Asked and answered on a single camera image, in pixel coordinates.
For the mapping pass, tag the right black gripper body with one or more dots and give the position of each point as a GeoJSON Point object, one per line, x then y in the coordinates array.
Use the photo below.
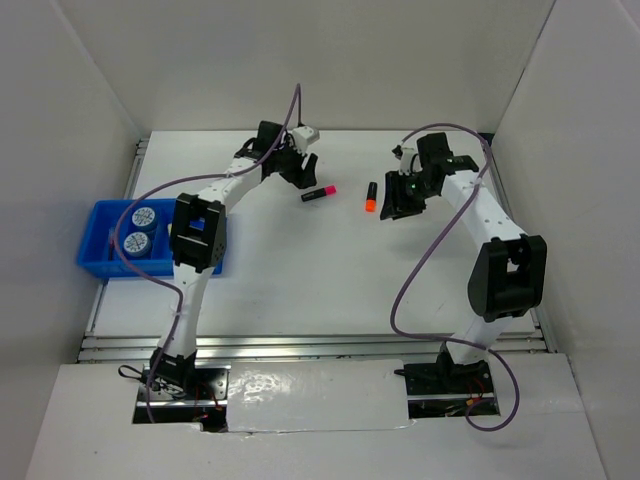
{"type": "Point", "coordinates": [418, 192]}

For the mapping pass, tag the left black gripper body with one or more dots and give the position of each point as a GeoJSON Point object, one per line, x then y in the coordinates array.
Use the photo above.
{"type": "Point", "coordinates": [289, 164]}

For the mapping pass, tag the pink black highlighter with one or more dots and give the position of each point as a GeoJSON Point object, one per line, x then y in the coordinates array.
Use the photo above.
{"type": "Point", "coordinates": [318, 193]}

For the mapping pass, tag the orange black highlighter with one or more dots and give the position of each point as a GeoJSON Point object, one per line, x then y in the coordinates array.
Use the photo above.
{"type": "Point", "coordinates": [371, 197]}

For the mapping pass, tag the red gel pen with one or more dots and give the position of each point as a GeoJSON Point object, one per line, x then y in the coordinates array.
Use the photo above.
{"type": "Point", "coordinates": [111, 244]}

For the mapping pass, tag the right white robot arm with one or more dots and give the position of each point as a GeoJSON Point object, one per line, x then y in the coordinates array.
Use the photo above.
{"type": "Point", "coordinates": [507, 279]}

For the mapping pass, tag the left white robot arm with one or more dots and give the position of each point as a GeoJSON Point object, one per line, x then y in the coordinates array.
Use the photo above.
{"type": "Point", "coordinates": [198, 238]}

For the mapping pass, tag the blue divided plastic bin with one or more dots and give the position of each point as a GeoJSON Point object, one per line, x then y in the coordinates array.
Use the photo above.
{"type": "Point", "coordinates": [107, 214]}

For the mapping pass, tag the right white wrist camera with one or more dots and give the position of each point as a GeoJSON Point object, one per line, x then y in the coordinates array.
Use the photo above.
{"type": "Point", "coordinates": [409, 162]}

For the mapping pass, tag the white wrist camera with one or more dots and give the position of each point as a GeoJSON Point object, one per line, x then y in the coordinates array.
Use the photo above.
{"type": "Point", "coordinates": [303, 137]}
{"type": "Point", "coordinates": [409, 162]}

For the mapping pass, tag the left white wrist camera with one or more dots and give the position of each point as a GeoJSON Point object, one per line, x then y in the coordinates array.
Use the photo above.
{"type": "Point", "coordinates": [303, 137]}

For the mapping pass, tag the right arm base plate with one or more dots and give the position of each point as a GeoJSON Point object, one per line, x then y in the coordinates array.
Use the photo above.
{"type": "Point", "coordinates": [433, 379]}

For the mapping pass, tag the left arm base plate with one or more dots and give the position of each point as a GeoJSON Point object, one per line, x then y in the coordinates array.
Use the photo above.
{"type": "Point", "coordinates": [210, 389]}

